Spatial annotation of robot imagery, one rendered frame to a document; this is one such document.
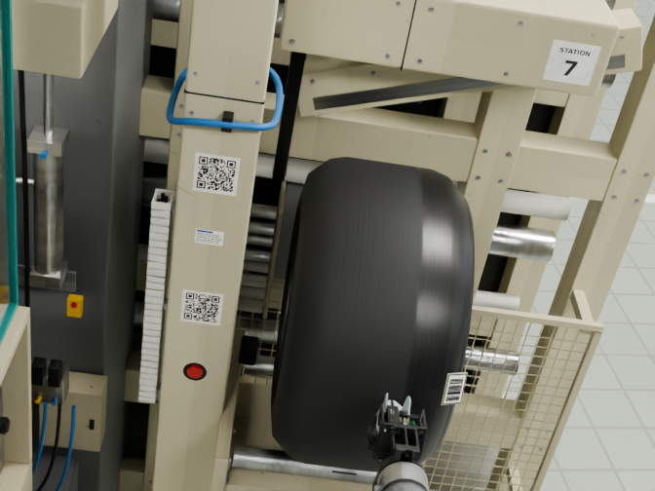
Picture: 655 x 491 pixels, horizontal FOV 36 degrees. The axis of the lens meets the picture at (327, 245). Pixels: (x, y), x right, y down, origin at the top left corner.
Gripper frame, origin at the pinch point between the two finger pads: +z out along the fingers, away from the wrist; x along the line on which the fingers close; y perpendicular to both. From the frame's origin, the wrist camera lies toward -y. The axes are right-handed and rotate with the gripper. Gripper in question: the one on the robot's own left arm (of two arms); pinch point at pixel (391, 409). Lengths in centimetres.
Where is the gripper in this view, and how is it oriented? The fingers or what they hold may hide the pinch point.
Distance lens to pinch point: 172.4
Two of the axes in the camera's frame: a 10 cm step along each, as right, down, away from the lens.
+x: -9.9, -1.4, -0.7
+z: 0.0, -4.6, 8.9
